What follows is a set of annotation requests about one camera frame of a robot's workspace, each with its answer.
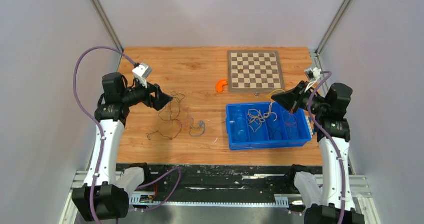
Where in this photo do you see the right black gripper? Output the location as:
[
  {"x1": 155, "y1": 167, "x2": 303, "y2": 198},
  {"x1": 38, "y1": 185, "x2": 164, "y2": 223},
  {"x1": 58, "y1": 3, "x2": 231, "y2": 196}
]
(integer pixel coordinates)
[{"x1": 270, "y1": 80, "x2": 327, "y2": 115}]

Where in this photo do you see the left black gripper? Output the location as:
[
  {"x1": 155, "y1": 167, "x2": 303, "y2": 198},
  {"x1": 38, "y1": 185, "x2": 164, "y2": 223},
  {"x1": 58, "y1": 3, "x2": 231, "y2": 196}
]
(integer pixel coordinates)
[{"x1": 121, "y1": 77, "x2": 173, "y2": 111}]

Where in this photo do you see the red thin cable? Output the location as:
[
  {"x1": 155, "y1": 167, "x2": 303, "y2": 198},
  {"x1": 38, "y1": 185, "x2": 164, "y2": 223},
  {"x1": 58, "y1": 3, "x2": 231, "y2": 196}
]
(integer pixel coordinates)
[{"x1": 284, "y1": 113, "x2": 300, "y2": 139}]

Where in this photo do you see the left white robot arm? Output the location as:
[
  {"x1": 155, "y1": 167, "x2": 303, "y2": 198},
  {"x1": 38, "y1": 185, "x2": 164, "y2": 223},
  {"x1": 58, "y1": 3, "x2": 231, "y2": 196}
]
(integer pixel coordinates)
[{"x1": 72, "y1": 72, "x2": 173, "y2": 222}]

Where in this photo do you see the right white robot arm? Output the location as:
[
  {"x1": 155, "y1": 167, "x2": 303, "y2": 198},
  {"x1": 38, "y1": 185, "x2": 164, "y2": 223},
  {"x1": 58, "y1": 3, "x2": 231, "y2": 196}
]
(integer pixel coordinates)
[{"x1": 271, "y1": 81, "x2": 365, "y2": 223}]

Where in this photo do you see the white toy block strip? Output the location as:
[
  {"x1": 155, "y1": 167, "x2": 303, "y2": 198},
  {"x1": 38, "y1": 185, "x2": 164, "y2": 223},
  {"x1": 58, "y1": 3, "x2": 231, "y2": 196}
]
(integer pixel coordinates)
[{"x1": 305, "y1": 116, "x2": 315, "y2": 136}]

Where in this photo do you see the wooden chessboard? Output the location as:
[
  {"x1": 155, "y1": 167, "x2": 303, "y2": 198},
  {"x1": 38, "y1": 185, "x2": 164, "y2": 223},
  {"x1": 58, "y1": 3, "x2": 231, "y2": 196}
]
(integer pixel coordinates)
[{"x1": 227, "y1": 50, "x2": 285, "y2": 93}]

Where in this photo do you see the blue plastic divided bin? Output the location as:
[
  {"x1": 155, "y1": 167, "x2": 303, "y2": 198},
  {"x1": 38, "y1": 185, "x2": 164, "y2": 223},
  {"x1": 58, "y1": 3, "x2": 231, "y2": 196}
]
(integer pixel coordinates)
[{"x1": 226, "y1": 102, "x2": 312, "y2": 150}]

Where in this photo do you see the orange curved plastic piece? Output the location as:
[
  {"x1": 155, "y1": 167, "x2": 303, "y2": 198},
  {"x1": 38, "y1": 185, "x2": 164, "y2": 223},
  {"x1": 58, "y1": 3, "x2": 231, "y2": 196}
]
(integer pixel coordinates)
[{"x1": 215, "y1": 79, "x2": 228, "y2": 93}]

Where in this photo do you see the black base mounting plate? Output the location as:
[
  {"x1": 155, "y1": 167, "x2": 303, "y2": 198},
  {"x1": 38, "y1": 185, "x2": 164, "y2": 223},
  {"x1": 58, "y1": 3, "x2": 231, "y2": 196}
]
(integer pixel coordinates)
[{"x1": 143, "y1": 164, "x2": 299, "y2": 203}]

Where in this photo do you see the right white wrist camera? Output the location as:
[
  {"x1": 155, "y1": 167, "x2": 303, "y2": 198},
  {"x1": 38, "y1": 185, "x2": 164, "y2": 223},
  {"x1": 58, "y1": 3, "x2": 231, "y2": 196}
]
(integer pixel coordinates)
[{"x1": 304, "y1": 67, "x2": 322, "y2": 91}]

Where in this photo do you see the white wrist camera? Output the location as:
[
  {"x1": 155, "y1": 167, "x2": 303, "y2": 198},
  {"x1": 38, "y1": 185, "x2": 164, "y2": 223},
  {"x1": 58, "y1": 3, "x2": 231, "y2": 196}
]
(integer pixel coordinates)
[
  {"x1": 304, "y1": 67, "x2": 322, "y2": 91},
  {"x1": 132, "y1": 62, "x2": 153, "y2": 88}
]

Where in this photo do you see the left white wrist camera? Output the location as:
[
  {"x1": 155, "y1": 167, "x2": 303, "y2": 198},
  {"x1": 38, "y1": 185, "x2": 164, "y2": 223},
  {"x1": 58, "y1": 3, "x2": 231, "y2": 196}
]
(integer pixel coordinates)
[{"x1": 132, "y1": 62, "x2": 153, "y2": 88}]

